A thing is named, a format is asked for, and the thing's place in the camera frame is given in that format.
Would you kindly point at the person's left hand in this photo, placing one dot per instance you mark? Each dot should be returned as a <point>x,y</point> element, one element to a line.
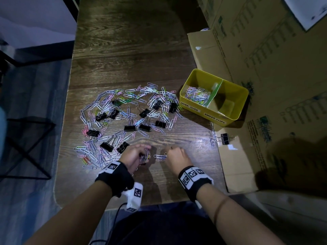
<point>132,158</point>

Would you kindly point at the person's right hand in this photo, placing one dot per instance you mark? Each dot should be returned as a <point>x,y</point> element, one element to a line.
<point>178,160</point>

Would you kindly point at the group of black binder clips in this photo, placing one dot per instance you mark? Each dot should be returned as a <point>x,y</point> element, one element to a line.
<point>129,128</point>

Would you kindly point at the single black binder clip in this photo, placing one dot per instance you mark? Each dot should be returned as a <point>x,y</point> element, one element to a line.
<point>225,139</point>

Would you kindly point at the yellow divided bin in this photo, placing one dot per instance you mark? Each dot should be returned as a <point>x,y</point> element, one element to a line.
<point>199,76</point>

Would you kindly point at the person's left forearm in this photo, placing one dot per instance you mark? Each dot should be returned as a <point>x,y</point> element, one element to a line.
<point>71,216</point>

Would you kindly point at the person's right forearm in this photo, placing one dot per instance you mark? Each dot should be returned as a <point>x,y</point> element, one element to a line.
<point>237,221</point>

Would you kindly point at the person's black clothing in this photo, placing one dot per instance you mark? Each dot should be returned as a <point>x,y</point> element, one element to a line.
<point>166,227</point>

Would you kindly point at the large printed cardboard box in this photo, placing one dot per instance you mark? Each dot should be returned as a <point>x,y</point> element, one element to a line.
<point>281,73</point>

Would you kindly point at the black left wristband with markers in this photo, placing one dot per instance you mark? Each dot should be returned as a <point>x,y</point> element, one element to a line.
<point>116,178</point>

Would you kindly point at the black wristband with markers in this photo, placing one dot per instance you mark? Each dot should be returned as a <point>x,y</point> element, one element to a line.
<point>116,178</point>
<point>194,182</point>

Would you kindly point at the black right wristband with markers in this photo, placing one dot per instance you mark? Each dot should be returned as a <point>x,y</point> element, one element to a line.
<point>194,182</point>

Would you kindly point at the green divider card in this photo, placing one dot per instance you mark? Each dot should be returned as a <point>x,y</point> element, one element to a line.
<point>214,93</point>

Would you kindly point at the black metal stool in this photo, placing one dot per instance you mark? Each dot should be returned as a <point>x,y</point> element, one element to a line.
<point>25,123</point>

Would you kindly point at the light blue object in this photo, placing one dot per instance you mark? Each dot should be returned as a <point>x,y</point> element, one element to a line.
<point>2,132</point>

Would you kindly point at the white furniture with black base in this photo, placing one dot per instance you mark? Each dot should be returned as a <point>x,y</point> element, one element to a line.
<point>33,22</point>

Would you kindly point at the white paper sheet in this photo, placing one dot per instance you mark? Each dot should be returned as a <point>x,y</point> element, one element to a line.
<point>306,10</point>

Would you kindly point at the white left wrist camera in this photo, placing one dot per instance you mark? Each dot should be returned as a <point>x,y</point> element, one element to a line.
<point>134,196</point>

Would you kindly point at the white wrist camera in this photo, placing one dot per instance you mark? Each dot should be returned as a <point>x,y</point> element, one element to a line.
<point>199,204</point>
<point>134,196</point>

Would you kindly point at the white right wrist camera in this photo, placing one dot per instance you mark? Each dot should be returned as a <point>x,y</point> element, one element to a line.
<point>199,204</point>

